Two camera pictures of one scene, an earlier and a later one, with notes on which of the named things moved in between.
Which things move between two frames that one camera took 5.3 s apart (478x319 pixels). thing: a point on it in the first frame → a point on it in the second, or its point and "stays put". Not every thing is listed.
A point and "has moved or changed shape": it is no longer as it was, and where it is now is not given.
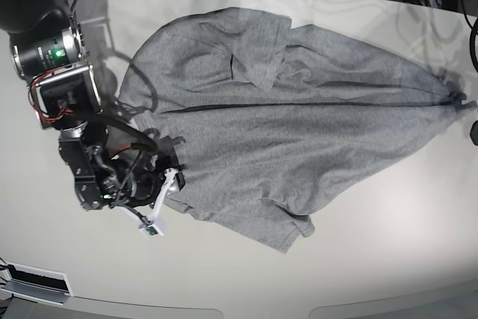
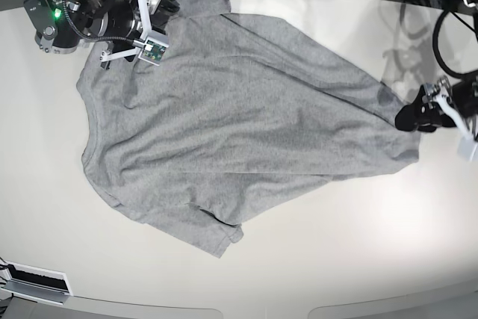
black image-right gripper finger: (474, 133) → (462, 95)
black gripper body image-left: (144, 181) → (122, 20)
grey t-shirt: (276, 122) has moved or changed shape
